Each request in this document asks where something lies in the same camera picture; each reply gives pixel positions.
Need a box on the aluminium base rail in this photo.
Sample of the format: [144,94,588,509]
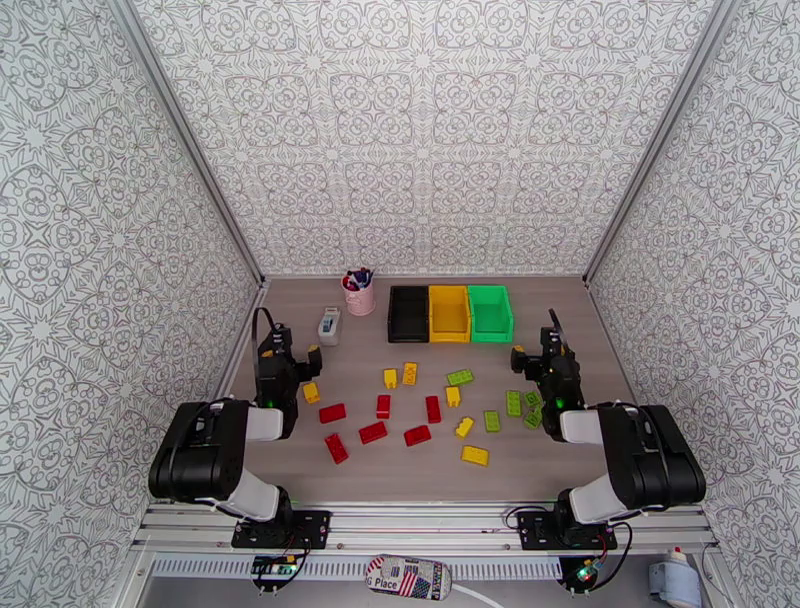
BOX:
[131,501,718,559]

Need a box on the white bottle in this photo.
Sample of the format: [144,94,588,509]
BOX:
[648,547,703,608]

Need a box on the yellow plastic bin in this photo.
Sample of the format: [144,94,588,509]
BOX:
[428,284,472,344]

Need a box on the green plastic bin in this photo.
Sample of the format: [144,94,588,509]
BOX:
[467,284,516,345]

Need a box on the aluminium corner post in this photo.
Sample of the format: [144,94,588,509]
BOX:
[582,0,734,288]
[107,0,269,288]

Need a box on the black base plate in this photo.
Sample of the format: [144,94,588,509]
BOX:
[517,509,619,553]
[231,509,333,551]

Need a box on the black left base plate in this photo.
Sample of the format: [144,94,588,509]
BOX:
[231,509,333,551]

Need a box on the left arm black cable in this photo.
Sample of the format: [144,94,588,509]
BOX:
[251,306,280,401]

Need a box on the black plastic bin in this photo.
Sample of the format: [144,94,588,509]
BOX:
[387,285,433,344]

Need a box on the flag print pouch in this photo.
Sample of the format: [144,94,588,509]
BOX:
[364,554,453,601]

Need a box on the white container blue label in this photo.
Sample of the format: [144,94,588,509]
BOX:
[317,306,343,347]

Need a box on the pink pen cup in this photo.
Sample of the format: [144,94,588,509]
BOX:
[340,274,378,317]

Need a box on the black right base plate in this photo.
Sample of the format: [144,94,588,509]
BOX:
[517,509,619,553]

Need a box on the white cable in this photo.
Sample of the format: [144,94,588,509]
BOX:
[451,582,503,608]

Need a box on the slotted white cable duct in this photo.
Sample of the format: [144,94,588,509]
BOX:
[149,557,564,581]

